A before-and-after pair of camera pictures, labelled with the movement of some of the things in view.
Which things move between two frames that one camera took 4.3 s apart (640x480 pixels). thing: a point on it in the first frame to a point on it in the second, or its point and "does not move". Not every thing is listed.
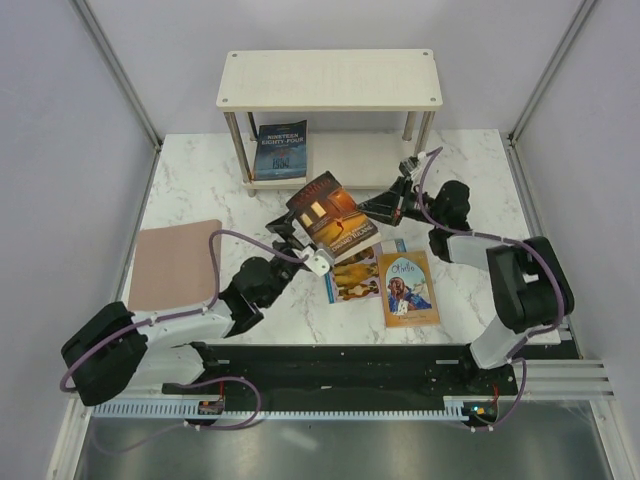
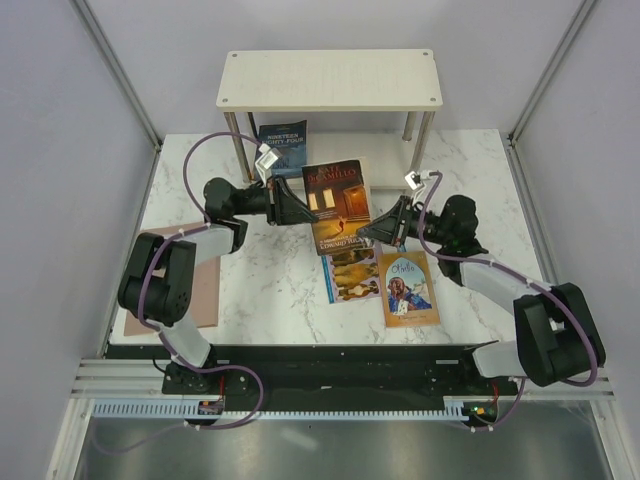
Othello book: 407,289 does not move
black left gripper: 285,226 to 283,207
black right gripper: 391,204 to 388,227
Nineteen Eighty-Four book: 281,150 does not move
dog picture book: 355,278 does not move
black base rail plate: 257,372 does not move
